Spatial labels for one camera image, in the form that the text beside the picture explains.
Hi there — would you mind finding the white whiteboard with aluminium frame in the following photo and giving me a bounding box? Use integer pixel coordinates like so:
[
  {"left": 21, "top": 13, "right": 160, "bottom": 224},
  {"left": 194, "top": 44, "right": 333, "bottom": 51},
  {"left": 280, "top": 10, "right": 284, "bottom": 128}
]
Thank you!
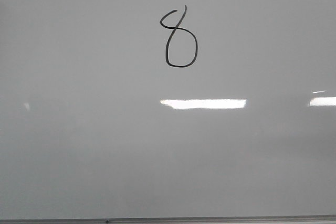
[{"left": 1, "top": 0, "right": 335, "bottom": 219}]

